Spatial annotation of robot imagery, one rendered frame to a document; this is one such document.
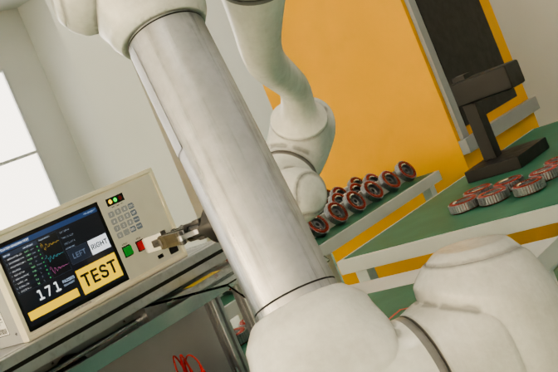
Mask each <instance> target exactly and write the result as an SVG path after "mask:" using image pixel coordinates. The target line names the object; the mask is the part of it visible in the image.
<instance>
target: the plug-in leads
mask: <svg viewBox="0 0 558 372"><path fill-rule="evenodd" d="M181 356H182V357H181ZM188 356H191V357H193V358H194V359H196V361H197V362H198V364H199V367H200V369H201V372H206V371H205V370H204V369H203V367H202V365H201V364H200V362H199V361H198V359H197V358H196V357H194V356H193V355H186V357H185V358H184V356H183V355H179V358H180V360H179V359H178V357H177V356H175V355H173V362H174V367H175V369H176V372H178V369H177V366H176V364H175V360H174V358H175V359H176V360H177V361H178V362H179V363H180V365H181V366H182V368H183V371H184V372H188V370H187V366H188V369H189V371H190V372H193V370H192V369H191V367H190V365H189V364H188V361H187V358H188ZM182 358H183V359H182ZM183 361H184V362H183ZM186 365H187V366H186Z"/></svg>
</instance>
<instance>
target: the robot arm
mask: <svg viewBox="0 0 558 372"><path fill-rule="evenodd" d="M285 2H286V0H222V3H223V6H224V8H225V11H226V14H227V15H228V20H229V22H230V25H231V28H232V32H233V35H234V37H235V41H236V43H237V48H238V50H239V53H240V55H241V58H242V61H243V63H244V65H245V66H246V68H247V69H248V71H249V72H250V74H251V75H252V76H253V77H254V78H255V79H256V80H257V81H259V82H260V83H262V84H263V85H264V86H266V87H267V88H269V89H270V90H272V91H274V92H276V93H277V94H278V95H279V96H280V97H281V104H280V105H278V106H277V107H276V108H275V109H274V111H273V112H272V115H271V122H270V127H269V132H268V136H267V142H266V141H265V140H264V138H263V136H262V133H261V131H260V130H259V128H258V126H257V123H256V121H255V120H254V119H253V117H252V114H251V112H250V110H249V109H248V107H247V104H246V102H245V100H244V99H243V97H242V94H241V92H240V90H239V89H238V87H237V84H236V82H235V80H234V79H233V77H232V75H231V73H230V71H229V69H228V67H227V65H226V63H225V61H224V59H223V57H222V55H221V53H220V51H219V50H218V47H217V45H216V43H215V41H214V40H213V38H212V36H211V34H210V32H209V30H208V28H207V26H206V24H205V22H206V16H207V3H206V0H51V5H52V7H53V10H54V13H55V15H56V19H57V20H58V21H59V23H60V24H62V25H63V26H64V27H66V28H67V29H68V30H70V31H71V32H74V33H77V34H80V35H83V36H93V35H96V34H100V36H101V37H102V38H103V39H104V40H105V41H107V42H108V43H109V44H110V45H111V46H112V47H113V48H114V49H115V51H117V52H118V53H120V54H121V55H122V56H124V57H126V58H128V59H129V60H132V62H133V64H134V66H135V69H136V70H137V72H138V74H139V77H140V79H141V81H142V83H143V85H144V88H145V89H146V91H147V93H148V96H149V98H150V100H151V102H152V104H153V106H154V108H155V111H156V113H157V115H158V117H159V119H160V121H161V123H162V125H163V127H164V130H165V132H166V134H167V136H168V137H169V140H170V142H171V145H172V146H173V148H174V151H175V153H176V155H177V156H178V158H179V161H180V162H181V163H182V165H183V167H184V170H185V172H186V174H187V175H188V178H189V180H190V182H191V184H192V186H193V189H194V191H195V193H196V194H197V196H198V199H199V201H200V203H201V205H202V207H203V211H202V215H201V218H197V219H195V220H193V221H192V222H190V223H186V224H184V225H180V226H179V227H178V228H173V229H172V230H171V231H169V230H167V231H165V230H162V231H160V232H159V233H157V234H155V235H152V236H149V237H146V238H144V239H142V242H143V244H144V247H145V250H146V252H147V253H150V252H155V251H158V250H160V249H166V248H169V247H175V246H178V245H185V244H186V243H187V242H188V241H190V242H192V241H195V240H203V239H205V238H207V237H208V238H209V239H211V240H212V241H214V242H219V243H220V245H221V247H222V249H223V252H224V254H225V256H226V258H227V260H228V262H229V264H230V266H231V268H232V271H233V273H234V275H235V277H236V278H237V281H238V283H239V286H240V287H241V289H242V292H243V294H244V296H245V297H246V299H247V303H248V305H249V306H250V308H251V310H252V313H253V315H254V317H255V319H256V321H257V323H256V324H255V325H254V326H253V328H252V330H251V333H250V336H249V339H248V343H247V351H246V357H247V362H248V364H249V369H250V372H558V284H557V283H556V281H555V280H554V278H553V277H552V275H551V274H550V273H549V272H548V270H547V269H546V268H545V267H544V265H543V264H542V263H541V262H540V261H539V259H538V258H537V257H536V256H535V255H534V254H533V253H532V252H531V251H530V250H529V249H527V248H525V247H523V246H521V245H520V244H519V243H518V242H516V241H515V240H513V239H512V238H510V237H508V236H507V235H502V234H495V235H486V236H481V237H474V238H470V239H467V240H463V241H461V242H455V243H453V244H450V245H448V246H446V247H443V248H440V249H439V250H437V251H436V252H435V253H434V254H433V255H432V256H431V257H430V258H429V259H428V261H427V262H426V263H424V264H423V266H422V267H421V269H420V271H419V273H418V275H417V277H416V279H415V282H414V295H415V298H416V302H414V303H413V304H412V305H411V306H409V307H408V308H407V309H406V310H405V311H404V312H403V313H402V314H401V315H400V316H399V317H398V318H396V319H393V320H391V321H390V320H389V318H388V317H387V315H385V313H383V312H382V310H380V308H378V307H377V305H375V304H374V303H373V302H372V300H371V299H370V297H369V296H368V295H367V294H366V293H365V292H363V291H361V290H359V289H357V288H354V287H352V286H349V285H346V284H345V283H338V282H337V281H336V279H335V277H334V275H333V273H332V271H331V269H330V267H329V265H328V263H327V261H326V259H325V257H324V255H323V253H322V251H321V249H320V247H319V245H318V243H317V241H316V240H315V238H314V236H313V234H312V232H311V230H310V228H309V226H308V224H307V223H308V222H310V221H311V220H312V219H314V218H315V217H317V216H318V215H319V214H320V213H321V212H322V211H323V209H324V208H325V206H326V202H327V189H326V184H325V182H324V180H323V179H322V177H321V176H320V173H321V171H322V170H323V168H324V166H325V164H326V161H327V159H328V156H329V154H330V150H331V147H332V145H333V142H334V138H335V117H334V114H333V111H332V109H331V108H330V107H329V106H328V105H327V104H326V103H325V102H324V101H323V100H321V99H318V98H315V97H313V94H312V90H311V86H310V83H309V81H308V80H307V79H306V76H305V75H304V74H303V73H302V71H301V70H300V69H299V68H298V67H297V66H296V65H295V64H294V63H293V61H292V60H291V59H290V58H289V57H288V56H287V55H286V54H285V52H284V51H283V49H282V44H281V30H282V22H283V15H284V8H285Z"/></svg>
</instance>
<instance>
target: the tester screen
mask: <svg viewBox="0 0 558 372"><path fill-rule="evenodd" d="M103 233H105V234H106V236H107V237H108V235H107V233H106V230H105V228H104V225H103V223H102V221H101V219H100V215H99V214H98V212H97V209H96V207H93V208H91V209H88V210H86V211H85V212H82V213H79V214H77V215H75V216H73V217H71V218H68V219H66V220H64V221H61V222H59V223H56V224H54V225H52V226H50V227H48V228H45V229H43V230H41V231H39V232H35V233H33V234H32V235H30V236H27V237H25V238H22V239H20V240H18V241H16V242H13V243H11V244H8V245H7V246H5V247H1V248H0V257H1V259H2V262H3V265H4V266H5V268H6V271H7V274H8V275H9V278H10V280H11V282H12V285H13V287H14V290H15V292H16V293H17V297H18V299H19V301H20V303H21V305H22V309H23V310H24V312H25V315H26V317H27V320H28V322H29V324H30V326H31V327H33V326H35V325H36V324H38V323H40V322H42V321H44V320H46V319H48V318H49V317H51V316H54V315H55V314H57V313H59V312H61V311H63V310H65V309H66V308H68V307H70V306H73V305H74V304H76V303H77V302H79V301H82V300H84V299H86V298H87V297H88V296H91V295H93V294H95V293H97V292H98V291H100V290H102V289H104V288H106V287H108V286H109V285H111V284H113V283H115V282H117V281H119V280H121V279H122V278H124V277H125V274H124V272H123V274H124V275H123V276H121V277H118V278H116V279H115V280H114V281H111V282H109V283H107V284H105V285H104V286H102V287H100V288H98V289H96V290H94V291H92V292H90V293H89V294H87V295H85V293H84V292H83V289H82V287H81V284H80V282H79V280H78V277H77V275H76V271H77V270H79V269H81V268H83V267H85V266H87V265H89V264H91V263H92V262H95V261H97V260H99V259H101V258H102V257H105V256H107V255H109V254H111V253H112V252H115V251H114V248H113V247H112V245H111V242H110V239H109V237H108V240H109V242H110V245H111V247H109V248H106V249H105V250H103V251H101V252H98V253H96V254H95V255H93V256H91V257H88V258H87V259H85V260H83V261H81V262H78V263H77V264H75V265H72V263H71V259H70V258H69V256H68V253H67V251H68V250H70V249H72V248H73V247H76V246H78V245H80V244H82V243H84V242H87V241H89V240H91V239H92V238H94V237H98V236H100V235H101V234H103ZM115 256H116V254H115ZM116 258H117V257H116ZM117 260H118V258H117ZM118 262H119V260H118ZM119 264H120V263H119ZM120 268H121V266H120ZM121 270H122V268H121ZM122 271H123V270H122ZM57 279H59V281H60V283H61V286H62V288H63V290H64V291H61V292H60V293H58V294H56V295H54V296H52V297H50V298H48V299H46V300H44V301H42V302H40V303H39V302H38V299H37V297H36V295H35V292H34V291H35V290H37V289H39V288H41V287H43V286H45V285H47V284H49V283H51V282H53V281H55V280H57ZM76 288H77V289H78V291H79V293H80V296H78V297H77V298H75V299H73V300H71V301H68V302H67V303H65V304H64V305H62V306H59V307H57V308H56V309H54V310H52V311H49V312H48V313H46V314H45V315H43V316H40V317H38V318H36V319H35V320H34V321H31V319H30V317H29V315H28V313H29V312H31V311H34V310H36V309H37V308H39V307H40V306H43V305H45V304H46V303H48V302H50V301H53V300H55V299H56V298H58V297H60V296H62V295H64V294H66V293H67V292H69V291H72V290H74V289H76Z"/></svg>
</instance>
